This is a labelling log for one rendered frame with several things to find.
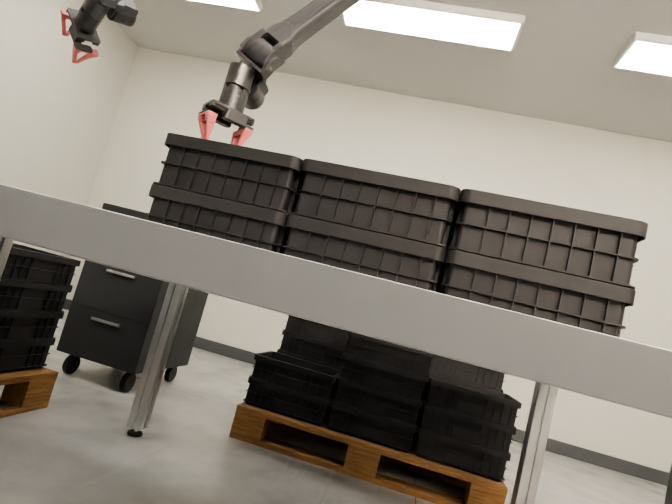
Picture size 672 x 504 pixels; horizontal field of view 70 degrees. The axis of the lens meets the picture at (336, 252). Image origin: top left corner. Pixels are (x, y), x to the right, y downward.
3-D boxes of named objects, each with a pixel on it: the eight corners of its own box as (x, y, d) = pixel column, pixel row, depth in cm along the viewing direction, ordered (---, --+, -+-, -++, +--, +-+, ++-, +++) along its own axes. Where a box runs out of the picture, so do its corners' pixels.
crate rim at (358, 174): (458, 200, 83) (461, 186, 84) (297, 168, 91) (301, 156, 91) (452, 243, 122) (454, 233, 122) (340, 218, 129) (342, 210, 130)
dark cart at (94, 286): (125, 397, 235) (179, 220, 245) (45, 371, 242) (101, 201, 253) (182, 383, 295) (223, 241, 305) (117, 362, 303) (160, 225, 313)
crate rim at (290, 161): (297, 168, 91) (300, 156, 91) (160, 142, 98) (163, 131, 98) (339, 218, 129) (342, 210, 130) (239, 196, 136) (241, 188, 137)
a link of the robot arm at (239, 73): (227, 55, 106) (251, 60, 105) (238, 71, 112) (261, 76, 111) (218, 84, 105) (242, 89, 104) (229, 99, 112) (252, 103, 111)
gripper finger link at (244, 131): (203, 152, 107) (215, 113, 108) (231, 165, 111) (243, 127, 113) (214, 149, 102) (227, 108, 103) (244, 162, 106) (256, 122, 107)
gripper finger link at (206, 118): (187, 146, 105) (200, 106, 106) (217, 158, 109) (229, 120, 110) (198, 142, 100) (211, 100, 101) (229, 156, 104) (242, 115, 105)
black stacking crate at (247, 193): (283, 217, 90) (299, 159, 91) (147, 187, 97) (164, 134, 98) (330, 253, 128) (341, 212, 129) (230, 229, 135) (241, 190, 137)
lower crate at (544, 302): (625, 366, 74) (640, 290, 75) (431, 316, 81) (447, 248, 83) (562, 356, 112) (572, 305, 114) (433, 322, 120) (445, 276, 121)
